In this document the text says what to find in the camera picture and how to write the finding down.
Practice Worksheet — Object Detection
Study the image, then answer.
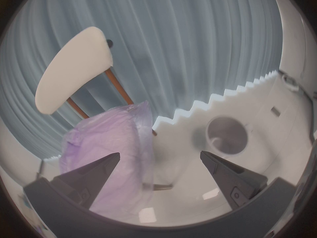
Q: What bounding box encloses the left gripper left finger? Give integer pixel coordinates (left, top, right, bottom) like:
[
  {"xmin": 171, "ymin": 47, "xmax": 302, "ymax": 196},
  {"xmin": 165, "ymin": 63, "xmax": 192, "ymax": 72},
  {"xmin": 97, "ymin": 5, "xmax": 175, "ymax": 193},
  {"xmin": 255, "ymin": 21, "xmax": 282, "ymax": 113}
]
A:
[{"xmin": 51, "ymin": 152, "xmax": 121, "ymax": 210}]

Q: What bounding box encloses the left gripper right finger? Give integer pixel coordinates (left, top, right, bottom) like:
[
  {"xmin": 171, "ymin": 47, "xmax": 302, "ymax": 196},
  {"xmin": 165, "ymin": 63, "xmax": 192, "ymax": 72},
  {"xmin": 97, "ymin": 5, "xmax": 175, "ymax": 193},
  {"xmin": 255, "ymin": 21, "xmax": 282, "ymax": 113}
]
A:
[{"xmin": 200, "ymin": 150, "xmax": 268, "ymax": 211}]

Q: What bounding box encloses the purple plastic bag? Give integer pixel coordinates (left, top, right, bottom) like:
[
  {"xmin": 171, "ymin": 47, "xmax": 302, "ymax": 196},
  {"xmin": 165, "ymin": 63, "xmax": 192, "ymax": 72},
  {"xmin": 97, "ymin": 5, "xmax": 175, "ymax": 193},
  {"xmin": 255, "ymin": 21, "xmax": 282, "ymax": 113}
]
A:
[{"xmin": 59, "ymin": 100, "xmax": 155, "ymax": 214}]

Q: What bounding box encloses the white trash bin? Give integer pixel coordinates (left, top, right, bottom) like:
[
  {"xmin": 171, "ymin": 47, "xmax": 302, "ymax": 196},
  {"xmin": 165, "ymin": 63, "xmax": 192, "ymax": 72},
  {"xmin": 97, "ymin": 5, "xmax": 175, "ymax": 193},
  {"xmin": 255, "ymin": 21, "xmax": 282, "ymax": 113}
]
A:
[{"xmin": 205, "ymin": 117, "xmax": 248, "ymax": 156}]

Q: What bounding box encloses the white cushioned wooden chair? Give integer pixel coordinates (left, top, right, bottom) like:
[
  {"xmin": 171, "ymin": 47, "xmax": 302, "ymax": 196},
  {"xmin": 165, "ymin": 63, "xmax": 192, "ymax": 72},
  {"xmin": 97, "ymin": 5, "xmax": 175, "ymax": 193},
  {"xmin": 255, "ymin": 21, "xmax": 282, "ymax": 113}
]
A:
[{"xmin": 35, "ymin": 26, "xmax": 159, "ymax": 136}]

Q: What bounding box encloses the white round object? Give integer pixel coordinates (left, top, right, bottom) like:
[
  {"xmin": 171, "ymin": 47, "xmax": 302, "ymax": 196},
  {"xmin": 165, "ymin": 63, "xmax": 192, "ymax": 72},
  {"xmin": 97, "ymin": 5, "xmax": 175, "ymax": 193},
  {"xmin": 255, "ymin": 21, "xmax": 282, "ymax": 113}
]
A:
[{"xmin": 282, "ymin": 75, "xmax": 300, "ymax": 91}]

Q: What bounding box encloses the pale blue curtain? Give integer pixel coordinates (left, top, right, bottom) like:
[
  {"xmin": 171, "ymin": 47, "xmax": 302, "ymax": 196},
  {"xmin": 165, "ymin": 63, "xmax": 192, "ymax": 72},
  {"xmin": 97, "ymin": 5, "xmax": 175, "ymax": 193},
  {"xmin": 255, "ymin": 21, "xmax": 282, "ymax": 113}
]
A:
[{"xmin": 0, "ymin": 0, "xmax": 284, "ymax": 163}]

